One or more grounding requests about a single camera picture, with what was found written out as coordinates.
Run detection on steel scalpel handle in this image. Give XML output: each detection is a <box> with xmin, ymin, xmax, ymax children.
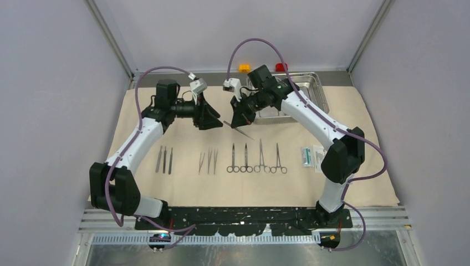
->
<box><xmin>155</xmin><ymin>146</ymin><xmax>162</xmax><ymax>173</ymax></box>
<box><xmin>168</xmin><ymin>147</ymin><xmax>173</xmax><ymax>175</ymax></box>
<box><xmin>162</xmin><ymin>146</ymin><xmax>167</xmax><ymax>173</ymax></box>

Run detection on long steel needle holder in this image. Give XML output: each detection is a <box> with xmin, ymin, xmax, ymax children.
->
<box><xmin>253</xmin><ymin>139</ymin><xmax>271</xmax><ymax>173</ymax></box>

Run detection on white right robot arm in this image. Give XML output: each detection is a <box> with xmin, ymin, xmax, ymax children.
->
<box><xmin>223</xmin><ymin>65</ymin><xmax>365</xmax><ymax>228</ymax></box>

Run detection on steel forceps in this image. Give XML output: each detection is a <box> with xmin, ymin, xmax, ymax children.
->
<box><xmin>223</xmin><ymin>120</ymin><xmax>254</xmax><ymax>140</ymax></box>

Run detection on green white sterile packet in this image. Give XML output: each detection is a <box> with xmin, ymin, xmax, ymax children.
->
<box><xmin>300</xmin><ymin>147</ymin><xmax>314</xmax><ymax>167</ymax></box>

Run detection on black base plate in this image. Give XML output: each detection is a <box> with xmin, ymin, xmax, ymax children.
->
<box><xmin>153</xmin><ymin>207</ymin><xmax>353</xmax><ymax>237</ymax></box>

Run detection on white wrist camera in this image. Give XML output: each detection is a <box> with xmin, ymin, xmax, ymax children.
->
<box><xmin>223</xmin><ymin>78</ymin><xmax>242</xmax><ymax>102</ymax></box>
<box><xmin>188</xmin><ymin>72</ymin><xmax>207</xmax><ymax>101</ymax></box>

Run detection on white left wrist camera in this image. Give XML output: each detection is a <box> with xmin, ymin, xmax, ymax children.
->
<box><xmin>188</xmin><ymin>72</ymin><xmax>207</xmax><ymax>101</ymax></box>

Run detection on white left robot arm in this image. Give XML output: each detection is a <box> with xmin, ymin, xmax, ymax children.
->
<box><xmin>89</xmin><ymin>78</ymin><xmax>223</xmax><ymax>229</ymax></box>

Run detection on steel mesh instrument tray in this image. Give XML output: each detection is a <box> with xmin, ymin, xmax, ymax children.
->
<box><xmin>253</xmin><ymin>72</ymin><xmax>330</xmax><ymax>125</ymax></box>

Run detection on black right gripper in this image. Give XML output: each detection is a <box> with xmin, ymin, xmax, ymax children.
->
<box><xmin>231</xmin><ymin>89</ymin><xmax>267</xmax><ymax>128</ymax></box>

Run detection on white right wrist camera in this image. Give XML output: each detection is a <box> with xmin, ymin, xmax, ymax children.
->
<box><xmin>223</xmin><ymin>78</ymin><xmax>242</xmax><ymax>102</ymax></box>

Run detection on steel tweezers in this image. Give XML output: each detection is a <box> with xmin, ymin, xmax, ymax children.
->
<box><xmin>198</xmin><ymin>152</ymin><xmax>205</xmax><ymax>174</ymax></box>
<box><xmin>213</xmin><ymin>149</ymin><xmax>218</xmax><ymax>175</ymax></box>
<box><xmin>207</xmin><ymin>148</ymin><xmax>213</xmax><ymax>175</ymax></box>

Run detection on cream cloth wrap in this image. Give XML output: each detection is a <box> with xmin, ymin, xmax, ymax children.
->
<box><xmin>108</xmin><ymin>86</ymin><xmax>399</xmax><ymax>208</ymax></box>

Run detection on yellow block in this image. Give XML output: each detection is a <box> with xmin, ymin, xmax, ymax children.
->
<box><xmin>238</xmin><ymin>64</ymin><xmax>251</xmax><ymax>73</ymax></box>

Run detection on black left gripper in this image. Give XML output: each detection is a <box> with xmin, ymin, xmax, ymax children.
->
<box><xmin>170</xmin><ymin>92</ymin><xmax>223</xmax><ymax>130</ymax></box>

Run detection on steel hemostat clamp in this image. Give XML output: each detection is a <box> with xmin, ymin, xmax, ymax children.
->
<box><xmin>270</xmin><ymin>143</ymin><xmax>288</xmax><ymax>174</ymax></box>

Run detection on red block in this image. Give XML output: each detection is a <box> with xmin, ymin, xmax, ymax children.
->
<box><xmin>275</xmin><ymin>63</ymin><xmax>288</xmax><ymax>72</ymax></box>

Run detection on straight steel scissors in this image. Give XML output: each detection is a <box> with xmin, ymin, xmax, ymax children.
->
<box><xmin>240</xmin><ymin>144</ymin><xmax>253</xmax><ymax>173</ymax></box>

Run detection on curved steel scissors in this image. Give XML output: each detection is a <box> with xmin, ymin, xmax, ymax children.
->
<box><xmin>226</xmin><ymin>143</ymin><xmax>240</xmax><ymax>173</ymax></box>

